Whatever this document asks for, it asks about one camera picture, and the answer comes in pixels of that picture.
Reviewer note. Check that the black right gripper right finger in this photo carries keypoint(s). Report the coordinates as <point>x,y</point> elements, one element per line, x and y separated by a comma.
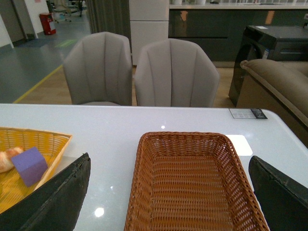
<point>283,200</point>

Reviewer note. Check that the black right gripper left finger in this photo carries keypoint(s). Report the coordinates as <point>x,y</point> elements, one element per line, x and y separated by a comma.
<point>55,206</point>

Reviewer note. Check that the yellow wicker basket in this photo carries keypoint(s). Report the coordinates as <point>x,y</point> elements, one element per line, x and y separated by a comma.
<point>50,144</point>

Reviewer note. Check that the brown wicker basket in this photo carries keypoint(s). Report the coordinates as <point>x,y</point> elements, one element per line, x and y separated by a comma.
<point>190,181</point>

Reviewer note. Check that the purple foam cube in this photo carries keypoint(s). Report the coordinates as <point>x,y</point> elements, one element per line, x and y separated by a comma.
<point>31,165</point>

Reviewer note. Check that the toy croissant bread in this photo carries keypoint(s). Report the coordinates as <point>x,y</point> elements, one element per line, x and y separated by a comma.
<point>6,163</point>

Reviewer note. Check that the table label sticker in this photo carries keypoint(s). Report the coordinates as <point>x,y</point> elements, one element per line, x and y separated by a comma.
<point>247,113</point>

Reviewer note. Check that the beige sofa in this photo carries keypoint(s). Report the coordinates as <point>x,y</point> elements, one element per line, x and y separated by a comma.
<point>281,87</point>

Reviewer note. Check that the grey chair left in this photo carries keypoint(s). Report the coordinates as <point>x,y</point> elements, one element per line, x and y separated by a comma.
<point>98,70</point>

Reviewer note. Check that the grey chair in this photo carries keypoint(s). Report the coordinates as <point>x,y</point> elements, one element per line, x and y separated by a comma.
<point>175,73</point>
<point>98,70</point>

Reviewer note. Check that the black washing machine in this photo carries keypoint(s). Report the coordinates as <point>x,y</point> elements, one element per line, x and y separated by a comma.
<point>278,43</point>

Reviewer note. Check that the grey chair right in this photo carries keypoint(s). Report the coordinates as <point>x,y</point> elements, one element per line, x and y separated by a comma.
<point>175,73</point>

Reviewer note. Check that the dark grey counter cabinet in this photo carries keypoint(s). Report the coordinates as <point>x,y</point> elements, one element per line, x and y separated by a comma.
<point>219,32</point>

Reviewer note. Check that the red bin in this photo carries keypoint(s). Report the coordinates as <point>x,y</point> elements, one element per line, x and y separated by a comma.
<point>47,23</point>

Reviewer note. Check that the office chair far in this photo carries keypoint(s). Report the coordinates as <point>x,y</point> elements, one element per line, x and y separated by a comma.
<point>61,11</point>

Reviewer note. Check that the grey curtain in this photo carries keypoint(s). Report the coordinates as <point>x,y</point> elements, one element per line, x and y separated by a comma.
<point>110,16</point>

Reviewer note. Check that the white pillar cabinet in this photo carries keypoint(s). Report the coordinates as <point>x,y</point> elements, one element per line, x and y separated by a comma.
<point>148,23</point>

